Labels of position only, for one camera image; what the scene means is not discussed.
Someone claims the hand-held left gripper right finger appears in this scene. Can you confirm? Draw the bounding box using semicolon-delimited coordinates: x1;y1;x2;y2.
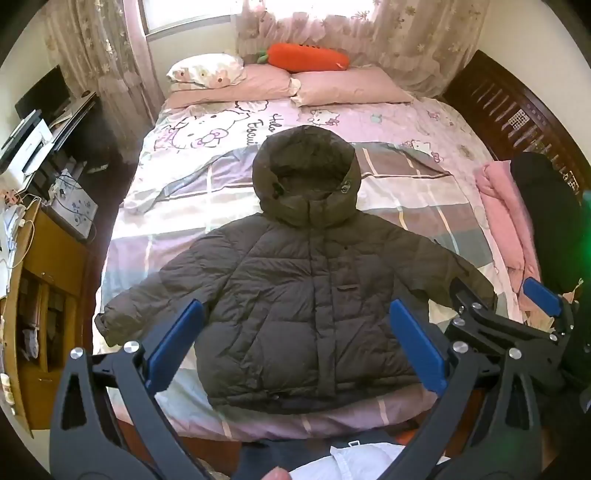
389;299;551;480

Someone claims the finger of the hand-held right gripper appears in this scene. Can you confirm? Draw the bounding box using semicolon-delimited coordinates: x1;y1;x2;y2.
443;276;557;365
521;276;580;344

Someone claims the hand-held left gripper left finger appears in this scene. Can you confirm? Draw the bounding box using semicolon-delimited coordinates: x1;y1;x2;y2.
50;299;218;480

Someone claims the dark olive puffer jacket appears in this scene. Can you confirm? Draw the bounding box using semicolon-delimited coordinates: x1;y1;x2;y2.
95;126;497;414

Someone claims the pink folded blanket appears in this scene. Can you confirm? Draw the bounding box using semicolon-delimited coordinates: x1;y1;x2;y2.
475;161;543;321

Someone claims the black cloth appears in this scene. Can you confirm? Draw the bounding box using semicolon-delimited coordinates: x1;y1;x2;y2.
509;151;586;296

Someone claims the plaid quilt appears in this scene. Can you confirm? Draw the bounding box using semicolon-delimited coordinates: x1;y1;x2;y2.
95;142;525;439

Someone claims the person's white garment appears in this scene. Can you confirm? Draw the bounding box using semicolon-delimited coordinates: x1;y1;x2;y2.
286;439;451;480

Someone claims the wooden cabinet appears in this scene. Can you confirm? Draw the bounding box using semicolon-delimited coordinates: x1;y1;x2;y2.
7;200;90;439

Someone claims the white floral box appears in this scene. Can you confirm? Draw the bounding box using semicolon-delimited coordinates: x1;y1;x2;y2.
45;168;100;243

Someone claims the dark wooden headboard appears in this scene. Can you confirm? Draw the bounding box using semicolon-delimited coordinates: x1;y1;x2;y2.
441;48;591;199

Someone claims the pink cartoon print bedsheet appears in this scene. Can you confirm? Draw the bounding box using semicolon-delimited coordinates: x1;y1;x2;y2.
139;95;499;160

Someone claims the pink pillow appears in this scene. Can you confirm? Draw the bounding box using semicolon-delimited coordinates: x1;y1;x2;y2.
291;65;414;107
171;65;296;109

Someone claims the white printer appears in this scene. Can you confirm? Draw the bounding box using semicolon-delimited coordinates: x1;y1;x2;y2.
0;110;55;188

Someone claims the floral pillow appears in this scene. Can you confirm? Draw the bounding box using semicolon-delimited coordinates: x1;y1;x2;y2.
166;53;245;93

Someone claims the black monitor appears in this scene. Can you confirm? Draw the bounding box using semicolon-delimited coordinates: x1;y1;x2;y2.
14;65;73;121

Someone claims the pink ruffled curtain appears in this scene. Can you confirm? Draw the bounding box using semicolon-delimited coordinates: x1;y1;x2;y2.
235;0;492;97

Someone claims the orange carrot plush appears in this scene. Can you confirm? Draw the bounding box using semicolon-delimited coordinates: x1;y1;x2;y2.
252;43;352;73

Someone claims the floral lace curtain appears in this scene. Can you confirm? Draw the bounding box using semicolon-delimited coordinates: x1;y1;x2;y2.
39;0;164;139

